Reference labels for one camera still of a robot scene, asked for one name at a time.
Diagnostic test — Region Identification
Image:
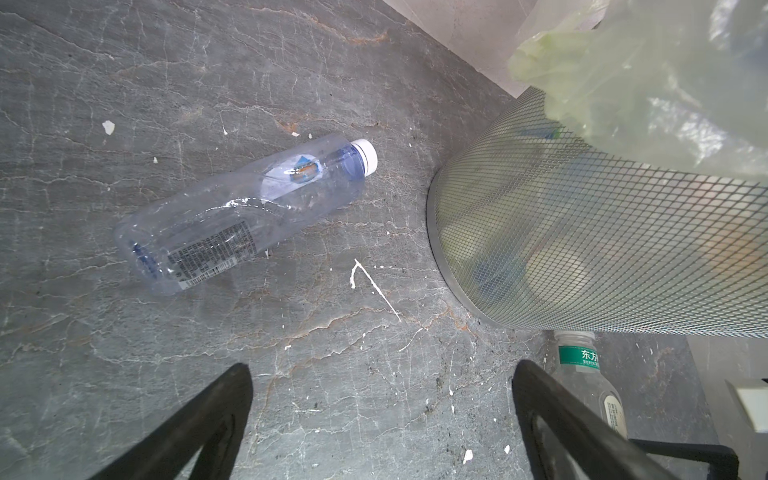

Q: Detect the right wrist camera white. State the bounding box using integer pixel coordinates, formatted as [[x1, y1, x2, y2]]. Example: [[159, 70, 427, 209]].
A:
[[726, 378, 768, 434]]

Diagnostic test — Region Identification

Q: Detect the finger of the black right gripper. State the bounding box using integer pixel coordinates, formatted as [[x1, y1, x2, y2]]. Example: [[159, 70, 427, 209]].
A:
[[630, 439, 740, 480]]

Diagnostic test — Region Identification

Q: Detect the green mesh trash bin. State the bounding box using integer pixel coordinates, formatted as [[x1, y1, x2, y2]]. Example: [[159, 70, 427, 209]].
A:
[[427, 88, 767, 338]]

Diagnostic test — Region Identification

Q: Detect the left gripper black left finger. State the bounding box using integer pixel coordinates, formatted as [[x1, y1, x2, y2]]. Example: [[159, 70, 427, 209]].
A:
[[93, 363, 253, 479]]

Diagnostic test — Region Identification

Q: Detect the small beige label package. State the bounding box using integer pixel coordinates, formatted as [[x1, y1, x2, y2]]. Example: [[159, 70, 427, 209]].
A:
[[553, 330, 628, 438]]

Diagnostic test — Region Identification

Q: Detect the clear bottle blue cap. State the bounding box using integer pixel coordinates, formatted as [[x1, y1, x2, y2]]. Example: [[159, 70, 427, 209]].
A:
[[114, 134, 379, 296]]

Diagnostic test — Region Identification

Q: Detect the green plastic bin liner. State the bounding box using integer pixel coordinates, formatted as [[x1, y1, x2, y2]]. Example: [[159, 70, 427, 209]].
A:
[[509, 1, 767, 182]]

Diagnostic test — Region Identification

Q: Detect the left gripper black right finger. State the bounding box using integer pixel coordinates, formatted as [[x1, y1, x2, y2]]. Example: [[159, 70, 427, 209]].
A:
[[511, 360, 674, 479]]

